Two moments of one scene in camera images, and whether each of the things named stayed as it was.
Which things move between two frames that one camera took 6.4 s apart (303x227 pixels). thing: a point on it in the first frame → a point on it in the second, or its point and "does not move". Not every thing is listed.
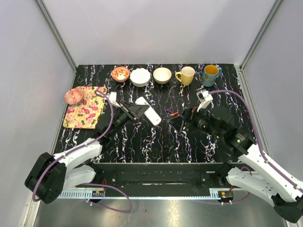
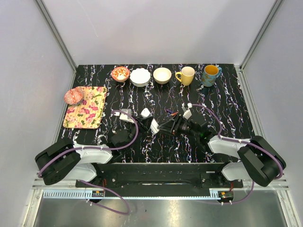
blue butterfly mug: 209,74 does not move
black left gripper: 136,110 → 144,124
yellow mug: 187,74 does not move
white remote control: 151,113 → 155,126
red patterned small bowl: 120,74 does not move
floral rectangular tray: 84,115 does not move
